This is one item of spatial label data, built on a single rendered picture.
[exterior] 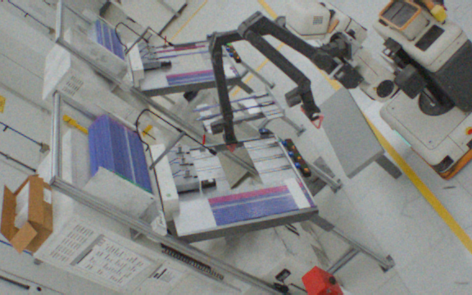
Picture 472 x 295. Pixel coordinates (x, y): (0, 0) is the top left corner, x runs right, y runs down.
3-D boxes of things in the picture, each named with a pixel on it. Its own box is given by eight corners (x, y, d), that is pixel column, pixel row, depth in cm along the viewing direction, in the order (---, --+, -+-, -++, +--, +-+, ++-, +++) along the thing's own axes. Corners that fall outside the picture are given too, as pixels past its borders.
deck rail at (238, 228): (316, 215, 270) (317, 206, 266) (317, 218, 268) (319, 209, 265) (179, 242, 256) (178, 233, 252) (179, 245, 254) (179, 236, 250)
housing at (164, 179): (165, 162, 309) (163, 142, 301) (180, 219, 270) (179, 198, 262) (152, 165, 307) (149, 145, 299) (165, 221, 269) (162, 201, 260)
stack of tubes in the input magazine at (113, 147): (140, 135, 292) (101, 111, 277) (152, 193, 252) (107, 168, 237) (126, 151, 295) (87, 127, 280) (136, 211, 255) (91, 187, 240)
